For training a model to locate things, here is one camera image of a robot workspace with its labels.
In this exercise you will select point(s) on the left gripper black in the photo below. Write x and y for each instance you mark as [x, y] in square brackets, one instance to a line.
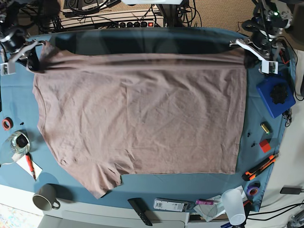
[262, 43]

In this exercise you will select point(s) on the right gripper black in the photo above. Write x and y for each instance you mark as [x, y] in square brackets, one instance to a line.
[13, 39]

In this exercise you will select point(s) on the mauve pink T-shirt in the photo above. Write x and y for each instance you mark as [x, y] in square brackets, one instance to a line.
[142, 113]

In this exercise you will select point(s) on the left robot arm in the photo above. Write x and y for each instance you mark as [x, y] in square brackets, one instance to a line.
[270, 19]

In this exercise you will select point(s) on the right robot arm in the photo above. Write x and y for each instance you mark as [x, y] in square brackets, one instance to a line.
[10, 9]

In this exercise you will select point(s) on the blue plastic box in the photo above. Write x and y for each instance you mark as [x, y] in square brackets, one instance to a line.
[265, 87]

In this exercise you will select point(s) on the orange black power tool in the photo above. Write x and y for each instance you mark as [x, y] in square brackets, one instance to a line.
[285, 57]

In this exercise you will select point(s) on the black star knob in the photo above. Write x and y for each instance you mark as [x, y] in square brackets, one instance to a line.
[279, 94]

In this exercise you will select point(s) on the yellow green battery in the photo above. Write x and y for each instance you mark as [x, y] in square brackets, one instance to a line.
[266, 127]

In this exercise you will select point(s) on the red tape roll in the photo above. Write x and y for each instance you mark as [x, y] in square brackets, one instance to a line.
[7, 123]

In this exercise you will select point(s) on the clear tape roll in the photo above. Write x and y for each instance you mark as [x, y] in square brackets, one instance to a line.
[18, 143]

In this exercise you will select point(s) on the red cube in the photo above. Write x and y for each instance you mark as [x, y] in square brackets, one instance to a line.
[265, 145]

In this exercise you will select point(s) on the orange pen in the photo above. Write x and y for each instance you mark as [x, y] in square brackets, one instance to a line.
[30, 164]

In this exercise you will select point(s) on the blue table cloth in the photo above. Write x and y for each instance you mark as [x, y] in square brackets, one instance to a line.
[19, 103]

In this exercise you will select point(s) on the white paper note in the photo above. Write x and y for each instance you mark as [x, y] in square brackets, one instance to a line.
[23, 164]

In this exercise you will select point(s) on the white power strip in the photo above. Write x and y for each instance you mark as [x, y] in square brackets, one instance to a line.
[115, 15]

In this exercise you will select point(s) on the orange black utility knife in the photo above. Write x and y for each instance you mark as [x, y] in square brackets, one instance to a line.
[258, 169]

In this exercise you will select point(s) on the purple tape roll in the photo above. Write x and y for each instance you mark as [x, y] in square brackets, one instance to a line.
[253, 189]

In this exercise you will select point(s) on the grey ceramic mug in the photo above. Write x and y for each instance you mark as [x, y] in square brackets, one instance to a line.
[45, 198]

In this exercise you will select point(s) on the translucent plastic cup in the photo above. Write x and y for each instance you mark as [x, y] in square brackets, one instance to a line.
[233, 204]

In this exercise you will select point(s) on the purple marker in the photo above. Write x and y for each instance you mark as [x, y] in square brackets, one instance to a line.
[206, 202]

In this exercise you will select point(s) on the clear packaged item with barcode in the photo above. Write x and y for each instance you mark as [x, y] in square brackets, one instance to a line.
[171, 205]

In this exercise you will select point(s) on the black remote control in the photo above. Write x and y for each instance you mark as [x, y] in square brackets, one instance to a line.
[140, 210]

